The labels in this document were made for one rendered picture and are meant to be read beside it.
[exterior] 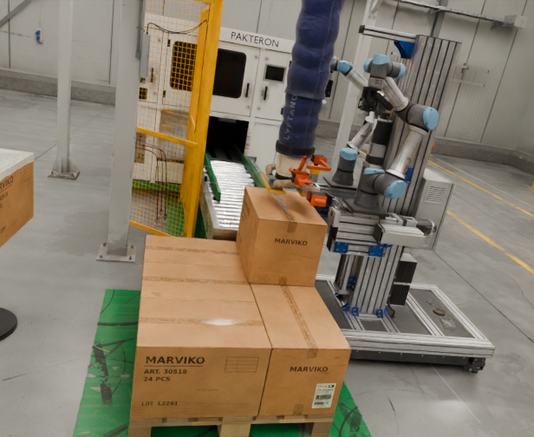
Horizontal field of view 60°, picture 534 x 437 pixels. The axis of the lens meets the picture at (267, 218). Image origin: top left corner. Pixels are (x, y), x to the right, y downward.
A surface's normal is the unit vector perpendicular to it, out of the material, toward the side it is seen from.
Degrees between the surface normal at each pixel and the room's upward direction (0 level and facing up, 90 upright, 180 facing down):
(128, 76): 90
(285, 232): 90
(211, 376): 90
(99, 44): 90
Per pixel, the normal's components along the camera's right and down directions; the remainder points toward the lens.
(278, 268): 0.18, 0.36
